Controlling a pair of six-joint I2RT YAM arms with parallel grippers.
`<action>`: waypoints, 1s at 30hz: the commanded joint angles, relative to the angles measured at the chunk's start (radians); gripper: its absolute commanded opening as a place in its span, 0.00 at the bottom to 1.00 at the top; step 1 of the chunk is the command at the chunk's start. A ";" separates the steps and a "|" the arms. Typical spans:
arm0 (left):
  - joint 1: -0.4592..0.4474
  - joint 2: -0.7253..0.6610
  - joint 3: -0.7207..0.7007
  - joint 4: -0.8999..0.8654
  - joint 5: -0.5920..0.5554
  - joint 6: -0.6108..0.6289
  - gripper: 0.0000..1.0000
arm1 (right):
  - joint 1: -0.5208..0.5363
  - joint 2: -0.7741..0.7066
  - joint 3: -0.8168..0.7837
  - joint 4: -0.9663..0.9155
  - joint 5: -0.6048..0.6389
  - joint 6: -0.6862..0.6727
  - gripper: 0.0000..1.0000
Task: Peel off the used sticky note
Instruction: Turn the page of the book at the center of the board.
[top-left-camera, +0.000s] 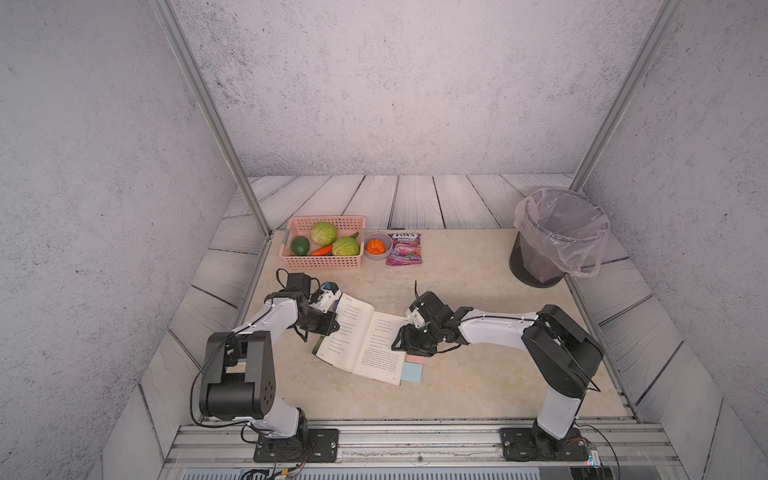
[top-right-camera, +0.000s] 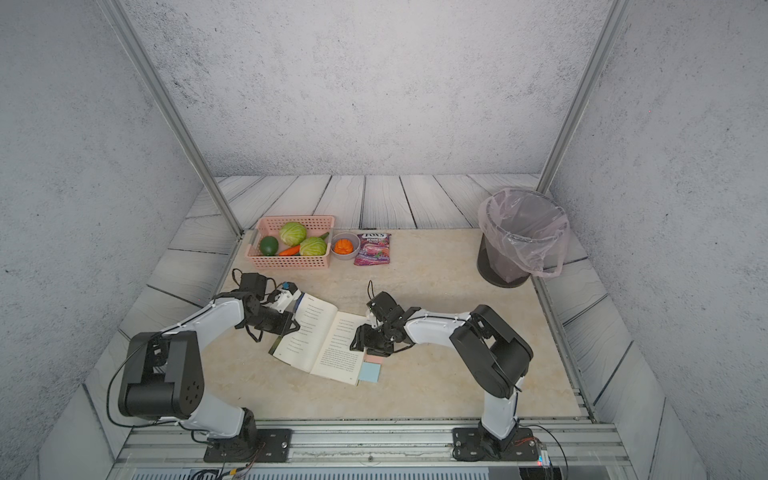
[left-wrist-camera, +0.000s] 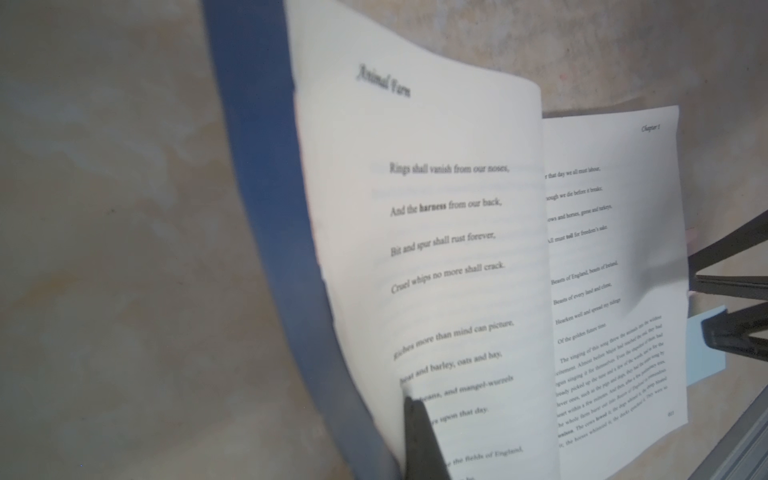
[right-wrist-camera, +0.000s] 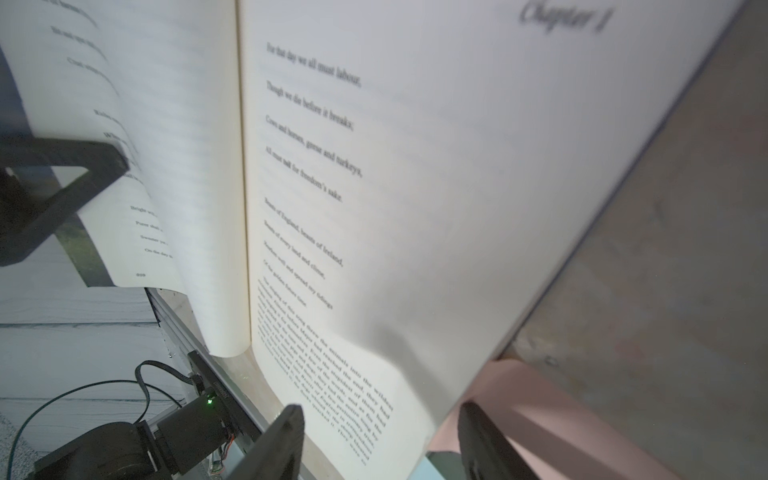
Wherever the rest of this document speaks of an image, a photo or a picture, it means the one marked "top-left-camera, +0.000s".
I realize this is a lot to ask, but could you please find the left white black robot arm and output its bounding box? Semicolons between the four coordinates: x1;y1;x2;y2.
198;289;341;445

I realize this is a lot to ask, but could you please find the aluminium frame post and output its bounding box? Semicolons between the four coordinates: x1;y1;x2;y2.
152;0;272;237
569;0;682;191

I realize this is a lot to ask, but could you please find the purple snack packet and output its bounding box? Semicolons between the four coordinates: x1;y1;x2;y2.
386;232;422;266

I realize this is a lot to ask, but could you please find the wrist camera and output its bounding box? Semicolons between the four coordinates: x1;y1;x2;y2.
406;291;454;329
310;282;342;313

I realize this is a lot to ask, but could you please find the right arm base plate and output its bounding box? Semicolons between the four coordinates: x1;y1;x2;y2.
499;425;591;462

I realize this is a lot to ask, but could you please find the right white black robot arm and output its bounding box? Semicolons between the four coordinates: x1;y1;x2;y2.
391;300;604;441

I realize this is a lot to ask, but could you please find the green cabbage back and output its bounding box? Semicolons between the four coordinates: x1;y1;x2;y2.
310;221;338;247

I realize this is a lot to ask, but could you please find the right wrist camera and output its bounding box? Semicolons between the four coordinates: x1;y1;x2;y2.
406;291;454;329

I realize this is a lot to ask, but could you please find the small bowl with orange food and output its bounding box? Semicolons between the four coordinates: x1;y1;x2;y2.
363;232;393;260

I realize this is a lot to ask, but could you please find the left aluminium frame post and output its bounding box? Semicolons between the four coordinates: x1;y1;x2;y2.
152;0;272;237

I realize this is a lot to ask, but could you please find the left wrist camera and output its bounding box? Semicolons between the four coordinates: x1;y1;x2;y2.
310;282;342;313

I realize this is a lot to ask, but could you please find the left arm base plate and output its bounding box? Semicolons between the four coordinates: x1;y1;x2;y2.
253;428;339;464

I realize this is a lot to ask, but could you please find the pink plastic basket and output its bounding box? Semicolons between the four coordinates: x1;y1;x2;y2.
279;215;366;269

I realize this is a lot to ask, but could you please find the green cabbage front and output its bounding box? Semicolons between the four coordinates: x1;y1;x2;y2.
332;234;360;256

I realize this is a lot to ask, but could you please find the Animal Farm paperback book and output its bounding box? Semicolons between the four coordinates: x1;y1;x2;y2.
314;294;408;386

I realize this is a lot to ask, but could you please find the blue sticky note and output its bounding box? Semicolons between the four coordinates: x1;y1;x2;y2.
401;362;423;383

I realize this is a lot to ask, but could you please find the right aluminium frame post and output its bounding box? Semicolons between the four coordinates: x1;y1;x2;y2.
569;0;682;191

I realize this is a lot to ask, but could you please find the black bin with plastic liner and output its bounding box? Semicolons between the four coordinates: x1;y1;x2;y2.
509;187;611;288

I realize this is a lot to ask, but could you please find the dark green avocado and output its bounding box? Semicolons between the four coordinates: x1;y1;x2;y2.
290;236;311;256

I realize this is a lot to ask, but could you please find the front aluminium rail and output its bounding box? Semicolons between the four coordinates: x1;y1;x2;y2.
163;417;688;479

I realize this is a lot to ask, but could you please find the green cabbage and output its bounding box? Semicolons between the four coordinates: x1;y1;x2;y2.
310;221;338;247
332;234;360;256

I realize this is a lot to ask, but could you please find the orange carrot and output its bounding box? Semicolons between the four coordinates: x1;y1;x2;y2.
311;244;333;256

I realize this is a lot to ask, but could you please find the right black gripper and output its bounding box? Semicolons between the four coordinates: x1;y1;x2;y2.
387;323;441;358

